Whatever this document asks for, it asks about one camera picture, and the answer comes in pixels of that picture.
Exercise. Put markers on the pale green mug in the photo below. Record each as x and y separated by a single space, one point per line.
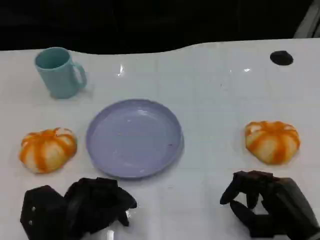
58 77

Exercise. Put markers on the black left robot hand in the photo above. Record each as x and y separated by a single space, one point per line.
96 202

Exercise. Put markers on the black round table grommet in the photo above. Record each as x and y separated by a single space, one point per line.
281 58

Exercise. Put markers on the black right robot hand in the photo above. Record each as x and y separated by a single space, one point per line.
280 200

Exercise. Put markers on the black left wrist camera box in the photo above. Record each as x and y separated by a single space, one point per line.
42 212

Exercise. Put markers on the orange and white bread roll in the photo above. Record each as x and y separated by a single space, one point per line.
47 151
272 142

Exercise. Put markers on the white metal frame post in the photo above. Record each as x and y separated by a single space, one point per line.
308 23

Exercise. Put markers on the lilac plate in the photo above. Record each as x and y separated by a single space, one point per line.
133 138

